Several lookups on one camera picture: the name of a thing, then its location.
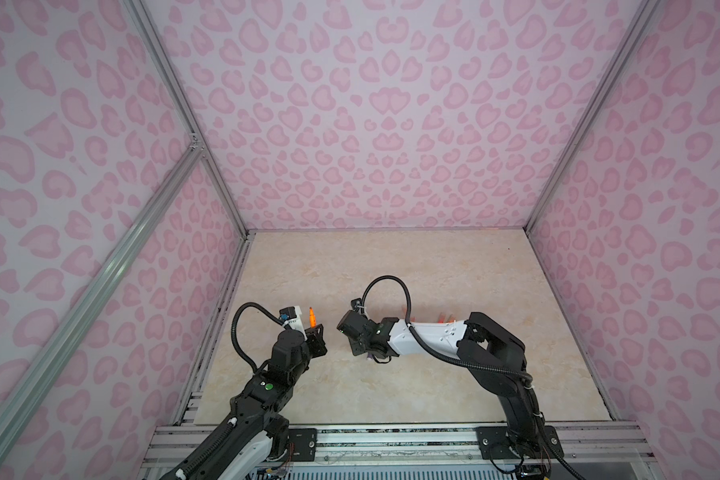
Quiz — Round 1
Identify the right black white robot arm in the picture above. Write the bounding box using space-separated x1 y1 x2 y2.
337 310 564 460

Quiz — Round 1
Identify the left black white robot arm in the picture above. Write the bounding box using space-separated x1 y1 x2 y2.
162 324 327 479

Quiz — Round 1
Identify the left corner aluminium profile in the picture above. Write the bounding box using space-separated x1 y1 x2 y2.
122 0 249 239

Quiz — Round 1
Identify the corner aluminium profile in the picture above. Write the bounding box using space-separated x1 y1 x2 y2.
122 0 249 239
523 0 663 237

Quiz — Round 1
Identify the right corner aluminium profile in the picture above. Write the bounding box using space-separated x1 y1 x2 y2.
523 0 663 237

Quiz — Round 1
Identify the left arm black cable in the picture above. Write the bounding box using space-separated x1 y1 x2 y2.
230 301 284 373

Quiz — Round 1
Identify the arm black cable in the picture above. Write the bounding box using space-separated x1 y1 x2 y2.
230 301 284 373
359 275 586 480

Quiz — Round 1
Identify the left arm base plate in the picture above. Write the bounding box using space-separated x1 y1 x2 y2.
286 428 318 463

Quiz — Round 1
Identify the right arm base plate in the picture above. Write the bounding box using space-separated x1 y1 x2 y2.
475 425 565 462

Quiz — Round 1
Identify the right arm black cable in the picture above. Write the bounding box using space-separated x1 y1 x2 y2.
359 275 586 480

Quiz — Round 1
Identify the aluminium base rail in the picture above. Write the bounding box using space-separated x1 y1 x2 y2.
134 422 655 480

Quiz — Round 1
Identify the diagonal aluminium wall profile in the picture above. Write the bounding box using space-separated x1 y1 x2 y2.
0 145 203 466

